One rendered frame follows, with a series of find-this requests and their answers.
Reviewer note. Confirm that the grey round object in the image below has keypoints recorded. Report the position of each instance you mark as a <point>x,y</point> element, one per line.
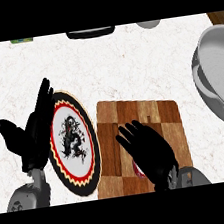
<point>148,24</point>

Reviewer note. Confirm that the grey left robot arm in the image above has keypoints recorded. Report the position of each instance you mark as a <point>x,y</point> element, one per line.
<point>29,193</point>

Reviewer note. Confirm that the green blue object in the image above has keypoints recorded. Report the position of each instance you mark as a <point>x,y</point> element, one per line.
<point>21,40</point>

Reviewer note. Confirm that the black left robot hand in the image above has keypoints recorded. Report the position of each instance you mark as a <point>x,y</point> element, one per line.
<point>36,134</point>

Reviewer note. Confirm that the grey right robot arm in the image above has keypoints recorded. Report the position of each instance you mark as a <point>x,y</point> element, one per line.
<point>190,177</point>

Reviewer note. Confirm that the black red dragon plate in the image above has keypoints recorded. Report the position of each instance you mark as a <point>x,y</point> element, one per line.
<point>74,143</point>

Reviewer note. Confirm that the wooden checkered cutting board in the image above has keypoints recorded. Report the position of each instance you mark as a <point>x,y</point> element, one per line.
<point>121,143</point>

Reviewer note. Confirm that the grey metal pot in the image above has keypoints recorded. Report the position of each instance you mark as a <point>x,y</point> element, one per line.
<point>218,72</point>

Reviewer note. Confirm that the red white can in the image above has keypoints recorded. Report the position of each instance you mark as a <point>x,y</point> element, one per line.
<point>137,170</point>

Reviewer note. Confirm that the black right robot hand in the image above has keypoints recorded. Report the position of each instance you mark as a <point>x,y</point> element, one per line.
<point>153,152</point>

